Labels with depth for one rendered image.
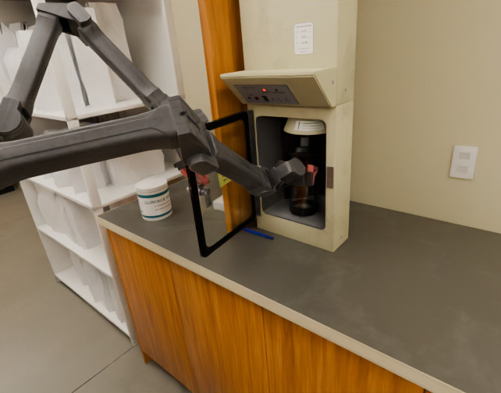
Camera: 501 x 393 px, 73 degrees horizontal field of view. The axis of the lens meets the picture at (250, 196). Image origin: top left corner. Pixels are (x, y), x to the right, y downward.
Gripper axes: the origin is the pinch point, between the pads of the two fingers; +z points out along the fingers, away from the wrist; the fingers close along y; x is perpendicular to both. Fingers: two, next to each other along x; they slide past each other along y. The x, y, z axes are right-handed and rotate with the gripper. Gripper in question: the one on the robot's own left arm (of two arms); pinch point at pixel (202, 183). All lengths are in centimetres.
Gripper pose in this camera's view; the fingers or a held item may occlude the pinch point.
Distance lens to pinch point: 107.5
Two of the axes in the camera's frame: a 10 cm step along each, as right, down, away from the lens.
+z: 4.2, 9.0, 1.4
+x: -5.6, 3.7, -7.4
